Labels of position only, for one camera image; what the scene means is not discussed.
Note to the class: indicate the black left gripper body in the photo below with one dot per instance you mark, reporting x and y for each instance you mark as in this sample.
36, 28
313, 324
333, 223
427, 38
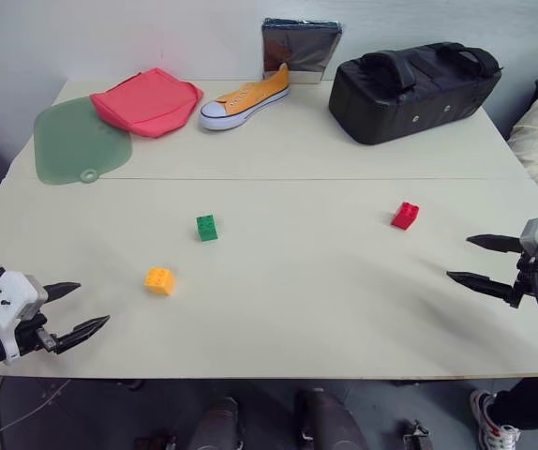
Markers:
30, 335

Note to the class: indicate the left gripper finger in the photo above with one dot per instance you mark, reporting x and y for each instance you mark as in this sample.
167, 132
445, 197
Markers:
81, 330
60, 289

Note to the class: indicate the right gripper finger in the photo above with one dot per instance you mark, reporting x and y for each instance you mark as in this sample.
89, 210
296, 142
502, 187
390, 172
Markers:
496, 243
482, 282

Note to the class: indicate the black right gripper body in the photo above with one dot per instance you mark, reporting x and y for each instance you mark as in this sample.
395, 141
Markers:
529, 276

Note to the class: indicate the yellow toy brick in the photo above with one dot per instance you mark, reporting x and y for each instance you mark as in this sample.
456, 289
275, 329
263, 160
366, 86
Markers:
159, 281

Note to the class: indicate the red toy brick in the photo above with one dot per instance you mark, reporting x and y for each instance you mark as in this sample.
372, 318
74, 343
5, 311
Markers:
405, 216

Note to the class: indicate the person's black trouser leg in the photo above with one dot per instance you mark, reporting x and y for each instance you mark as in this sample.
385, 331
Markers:
531, 403

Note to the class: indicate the white sneaker red green stripes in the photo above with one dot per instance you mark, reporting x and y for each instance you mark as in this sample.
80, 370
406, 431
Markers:
491, 424

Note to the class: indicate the green silicone mat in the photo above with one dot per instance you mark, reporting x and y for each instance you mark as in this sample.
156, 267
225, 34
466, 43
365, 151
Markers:
77, 145

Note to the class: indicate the green toy brick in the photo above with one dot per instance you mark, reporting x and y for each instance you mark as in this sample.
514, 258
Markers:
207, 229

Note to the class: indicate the dark rounded shape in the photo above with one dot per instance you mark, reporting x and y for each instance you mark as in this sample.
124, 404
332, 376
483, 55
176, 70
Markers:
217, 426
330, 422

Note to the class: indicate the black carry bag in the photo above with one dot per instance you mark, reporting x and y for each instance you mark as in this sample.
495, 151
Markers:
409, 94

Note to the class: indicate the red fabric pouch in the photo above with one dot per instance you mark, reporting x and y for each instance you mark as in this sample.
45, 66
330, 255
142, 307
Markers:
147, 100

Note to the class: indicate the orange canvas sneaker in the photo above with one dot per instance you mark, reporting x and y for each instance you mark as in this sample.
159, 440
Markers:
241, 103

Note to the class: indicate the silver reflective foil bag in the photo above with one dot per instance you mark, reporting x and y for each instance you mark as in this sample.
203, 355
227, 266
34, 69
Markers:
297, 47

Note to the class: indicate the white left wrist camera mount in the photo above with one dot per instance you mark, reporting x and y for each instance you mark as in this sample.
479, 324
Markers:
9, 300

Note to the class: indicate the black metal floor bracket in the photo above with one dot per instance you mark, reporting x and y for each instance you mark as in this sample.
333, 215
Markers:
416, 438

